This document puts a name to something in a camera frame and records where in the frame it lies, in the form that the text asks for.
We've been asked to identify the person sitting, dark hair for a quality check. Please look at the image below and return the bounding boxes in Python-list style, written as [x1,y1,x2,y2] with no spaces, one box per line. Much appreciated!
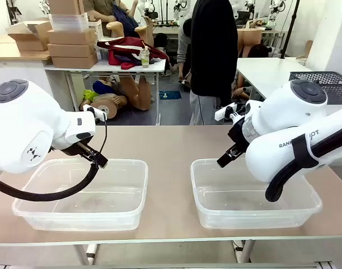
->
[231,43,273,102]

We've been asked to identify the person in grey hoodie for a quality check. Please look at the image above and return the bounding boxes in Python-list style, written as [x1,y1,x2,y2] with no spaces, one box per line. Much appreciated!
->
[176,18,194,85]

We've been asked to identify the clear plastic bin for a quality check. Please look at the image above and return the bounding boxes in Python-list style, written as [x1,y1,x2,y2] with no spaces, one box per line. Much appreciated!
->
[11,158,148,232]
[190,158,323,229]

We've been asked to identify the black mesh basket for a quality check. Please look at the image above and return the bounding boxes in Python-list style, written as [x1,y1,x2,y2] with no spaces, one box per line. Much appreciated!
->
[288,71,342,106]

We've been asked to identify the tall cardboard box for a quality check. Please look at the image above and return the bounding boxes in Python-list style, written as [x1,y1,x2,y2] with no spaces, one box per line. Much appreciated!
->
[48,0,85,16]

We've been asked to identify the plastic drink cup with straw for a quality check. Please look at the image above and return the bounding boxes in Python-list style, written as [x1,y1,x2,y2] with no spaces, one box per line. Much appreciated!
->
[140,41,151,68]

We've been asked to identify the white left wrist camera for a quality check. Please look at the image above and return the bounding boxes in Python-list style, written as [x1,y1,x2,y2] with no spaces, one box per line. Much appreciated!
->
[82,104,108,122]

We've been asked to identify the beige mannequin legs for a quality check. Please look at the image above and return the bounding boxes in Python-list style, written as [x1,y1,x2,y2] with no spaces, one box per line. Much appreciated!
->
[122,75,152,112]

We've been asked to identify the person in black sweater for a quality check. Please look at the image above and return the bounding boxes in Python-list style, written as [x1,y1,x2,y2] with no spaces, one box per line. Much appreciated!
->
[189,0,239,126]

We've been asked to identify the thin black camera cable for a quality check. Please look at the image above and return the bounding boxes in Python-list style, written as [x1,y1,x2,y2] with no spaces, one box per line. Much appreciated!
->
[99,113,108,158]

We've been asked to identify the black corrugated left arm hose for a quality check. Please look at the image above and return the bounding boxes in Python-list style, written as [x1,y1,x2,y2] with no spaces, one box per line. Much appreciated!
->
[0,161,100,202]

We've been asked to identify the open cardboard box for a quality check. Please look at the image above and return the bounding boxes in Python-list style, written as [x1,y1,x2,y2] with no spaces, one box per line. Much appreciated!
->
[7,20,53,52]

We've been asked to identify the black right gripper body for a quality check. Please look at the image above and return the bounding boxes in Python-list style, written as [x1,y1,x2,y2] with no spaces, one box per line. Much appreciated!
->
[227,120,250,154]

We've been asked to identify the beige mannequin torso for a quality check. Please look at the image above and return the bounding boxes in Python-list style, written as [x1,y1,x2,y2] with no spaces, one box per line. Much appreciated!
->
[79,94,129,120]

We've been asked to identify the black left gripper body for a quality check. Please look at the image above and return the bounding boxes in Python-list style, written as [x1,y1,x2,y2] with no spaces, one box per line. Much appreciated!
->
[51,141,101,163]

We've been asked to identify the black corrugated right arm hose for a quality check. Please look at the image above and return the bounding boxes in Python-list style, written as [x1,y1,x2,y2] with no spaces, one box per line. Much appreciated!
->
[265,124,342,203]

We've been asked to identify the blue and yellow cloth bundle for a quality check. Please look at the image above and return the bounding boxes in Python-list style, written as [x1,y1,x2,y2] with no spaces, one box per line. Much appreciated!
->
[83,79,116,102]

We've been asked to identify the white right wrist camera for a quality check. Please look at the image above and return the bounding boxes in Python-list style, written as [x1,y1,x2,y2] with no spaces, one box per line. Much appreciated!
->
[214,103,246,122]

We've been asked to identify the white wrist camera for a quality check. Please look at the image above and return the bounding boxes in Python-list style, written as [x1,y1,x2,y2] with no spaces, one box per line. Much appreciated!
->
[82,104,108,122]
[214,103,246,122]

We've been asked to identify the black tripod stand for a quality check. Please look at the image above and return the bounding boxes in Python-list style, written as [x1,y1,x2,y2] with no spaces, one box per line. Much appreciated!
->
[280,0,301,59]

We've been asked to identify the stack of clear plastic trays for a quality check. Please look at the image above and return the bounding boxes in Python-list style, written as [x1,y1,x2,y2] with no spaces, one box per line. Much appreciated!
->
[50,13,89,33]

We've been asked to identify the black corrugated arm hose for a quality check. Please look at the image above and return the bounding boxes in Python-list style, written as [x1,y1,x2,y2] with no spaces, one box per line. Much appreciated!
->
[0,161,100,202]
[265,124,342,203]

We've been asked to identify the white side table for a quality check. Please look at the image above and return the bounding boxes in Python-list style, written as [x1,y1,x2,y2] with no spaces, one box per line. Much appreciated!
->
[236,57,314,99]

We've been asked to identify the white table with metal legs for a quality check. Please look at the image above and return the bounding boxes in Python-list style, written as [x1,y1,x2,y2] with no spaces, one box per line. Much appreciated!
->
[44,59,167,126]

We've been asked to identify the closed cardboard box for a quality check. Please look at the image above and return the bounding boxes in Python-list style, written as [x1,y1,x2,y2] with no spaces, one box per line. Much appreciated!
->
[50,53,99,69]
[46,28,97,45]
[47,43,96,58]

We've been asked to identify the blue floor mat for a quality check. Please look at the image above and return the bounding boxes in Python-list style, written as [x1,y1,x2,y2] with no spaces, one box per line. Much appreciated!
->
[158,89,183,100]

